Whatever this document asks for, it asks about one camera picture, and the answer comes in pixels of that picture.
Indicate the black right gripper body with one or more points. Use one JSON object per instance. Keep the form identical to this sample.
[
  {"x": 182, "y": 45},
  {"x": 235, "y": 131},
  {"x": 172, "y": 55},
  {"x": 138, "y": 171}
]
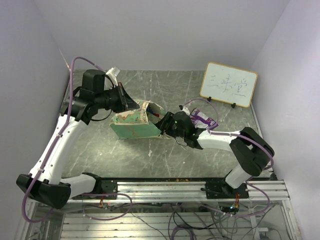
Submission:
[{"x": 174, "y": 131}]

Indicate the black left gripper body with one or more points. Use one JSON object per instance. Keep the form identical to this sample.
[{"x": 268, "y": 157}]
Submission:
[{"x": 108, "y": 99}]

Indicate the purple Fox's candy packet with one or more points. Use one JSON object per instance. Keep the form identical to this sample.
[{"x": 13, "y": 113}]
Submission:
[{"x": 201, "y": 120}]

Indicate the green printed paper bag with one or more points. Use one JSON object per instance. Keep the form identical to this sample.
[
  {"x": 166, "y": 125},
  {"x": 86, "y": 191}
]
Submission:
[{"x": 139, "y": 123}]

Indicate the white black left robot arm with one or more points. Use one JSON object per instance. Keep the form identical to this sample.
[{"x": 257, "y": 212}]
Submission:
[{"x": 44, "y": 183}]

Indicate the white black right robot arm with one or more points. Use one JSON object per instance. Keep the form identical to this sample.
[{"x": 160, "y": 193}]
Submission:
[{"x": 252, "y": 152}]

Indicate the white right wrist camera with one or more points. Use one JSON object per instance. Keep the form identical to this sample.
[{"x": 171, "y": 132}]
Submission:
[{"x": 184, "y": 109}]

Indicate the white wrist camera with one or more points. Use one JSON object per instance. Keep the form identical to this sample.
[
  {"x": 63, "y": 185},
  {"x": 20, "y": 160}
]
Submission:
[
  {"x": 184, "y": 109},
  {"x": 112, "y": 73}
]

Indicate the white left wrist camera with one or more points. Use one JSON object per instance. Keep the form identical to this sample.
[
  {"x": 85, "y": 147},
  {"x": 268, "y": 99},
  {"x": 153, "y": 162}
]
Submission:
[{"x": 112, "y": 73}]

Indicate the aluminium mounting rail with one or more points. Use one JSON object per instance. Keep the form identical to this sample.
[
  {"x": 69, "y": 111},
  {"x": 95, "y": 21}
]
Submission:
[{"x": 185, "y": 191}]

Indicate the small whiteboard yellow frame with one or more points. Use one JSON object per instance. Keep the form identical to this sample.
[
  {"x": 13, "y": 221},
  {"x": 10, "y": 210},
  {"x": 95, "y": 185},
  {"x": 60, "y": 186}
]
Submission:
[{"x": 228, "y": 84}]

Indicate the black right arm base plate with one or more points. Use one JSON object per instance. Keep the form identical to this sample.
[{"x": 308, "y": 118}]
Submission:
[{"x": 217, "y": 188}]

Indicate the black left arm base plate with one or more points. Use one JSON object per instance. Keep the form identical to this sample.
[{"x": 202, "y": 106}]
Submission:
[{"x": 106, "y": 189}]

